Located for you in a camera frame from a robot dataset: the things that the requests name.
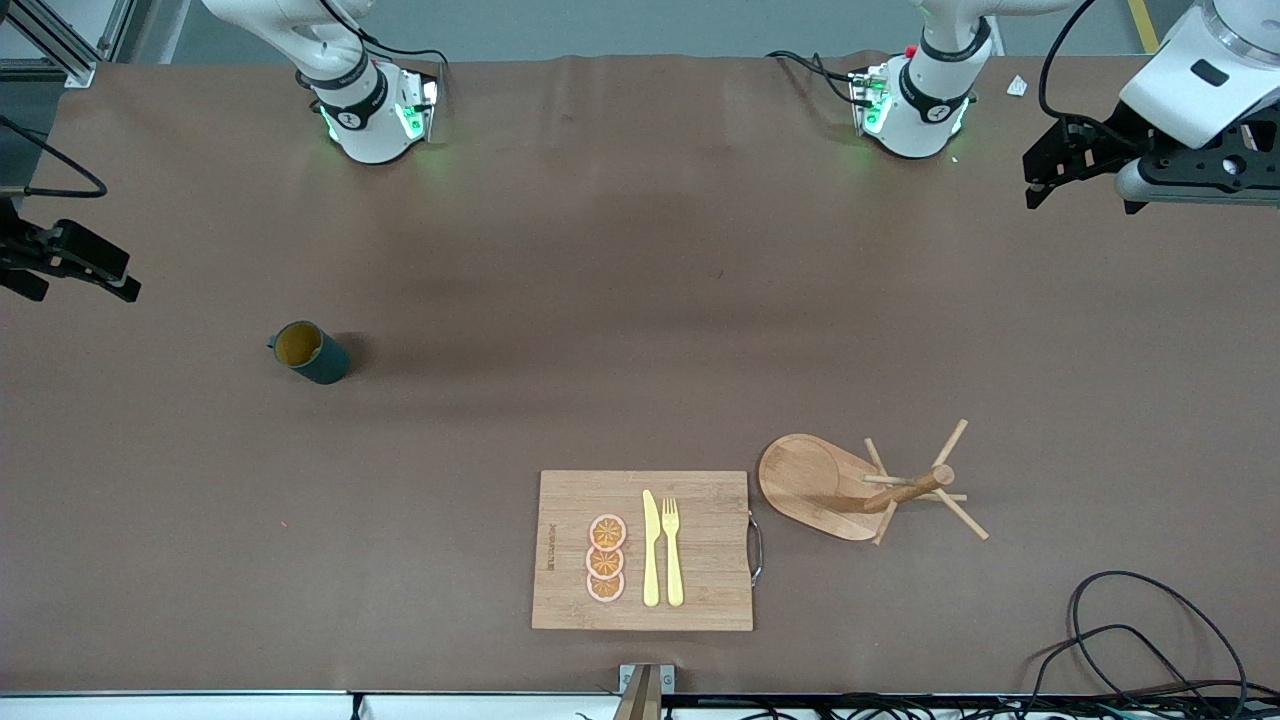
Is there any wooden mug tree stand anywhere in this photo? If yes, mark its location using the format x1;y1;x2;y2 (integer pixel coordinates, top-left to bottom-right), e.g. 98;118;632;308
757;418;991;546

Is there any aluminium frame profile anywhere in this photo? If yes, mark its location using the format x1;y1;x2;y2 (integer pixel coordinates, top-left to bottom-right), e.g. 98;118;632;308
0;0;136;89

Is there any yellow plastic fork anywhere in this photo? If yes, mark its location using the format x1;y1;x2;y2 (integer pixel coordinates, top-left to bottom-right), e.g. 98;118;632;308
661;497;686;608

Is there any dark teal cup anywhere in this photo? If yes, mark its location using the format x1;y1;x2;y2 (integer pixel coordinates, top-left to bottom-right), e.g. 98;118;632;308
266;320;352;386

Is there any brown table mat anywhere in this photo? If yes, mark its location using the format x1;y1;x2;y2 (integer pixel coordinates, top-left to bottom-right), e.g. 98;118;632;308
0;55;1280;696

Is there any black arm base cable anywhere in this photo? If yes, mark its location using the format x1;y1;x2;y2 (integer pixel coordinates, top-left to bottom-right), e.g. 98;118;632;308
320;0;449;101
765;48;867;107

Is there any black right arm base cable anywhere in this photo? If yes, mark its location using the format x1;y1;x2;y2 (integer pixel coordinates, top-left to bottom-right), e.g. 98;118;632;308
320;0;449;101

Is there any yellow plastic knife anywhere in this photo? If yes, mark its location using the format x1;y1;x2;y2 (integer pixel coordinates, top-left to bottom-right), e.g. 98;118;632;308
642;489;662;608

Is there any bamboo cutting board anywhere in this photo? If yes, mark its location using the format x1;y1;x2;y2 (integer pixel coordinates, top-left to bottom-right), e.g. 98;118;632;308
531;470;754;632

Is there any metal mount bracket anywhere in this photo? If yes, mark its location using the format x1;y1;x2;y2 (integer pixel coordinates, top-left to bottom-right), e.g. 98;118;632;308
618;663;676;720

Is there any black cable loop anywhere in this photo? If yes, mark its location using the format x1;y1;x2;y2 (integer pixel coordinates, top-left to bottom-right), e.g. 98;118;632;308
1020;624;1201;701
1068;570;1251;701

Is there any black left arm base cable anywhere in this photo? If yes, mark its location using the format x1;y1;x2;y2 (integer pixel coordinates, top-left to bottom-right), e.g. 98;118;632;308
765;48;867;107

